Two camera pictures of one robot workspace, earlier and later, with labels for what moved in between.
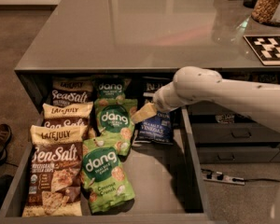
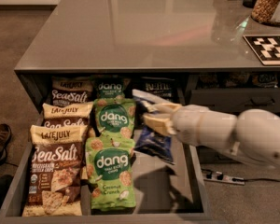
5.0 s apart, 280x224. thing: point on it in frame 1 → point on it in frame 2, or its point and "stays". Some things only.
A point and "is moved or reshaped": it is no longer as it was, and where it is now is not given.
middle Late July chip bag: [67, 115] stays
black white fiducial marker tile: [271, 49] stays
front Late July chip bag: [54, 173] stays
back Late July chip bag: [71, 90] stays
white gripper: [161, 99] → [189, 124]
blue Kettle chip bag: [158, 129] is moved or reshaped
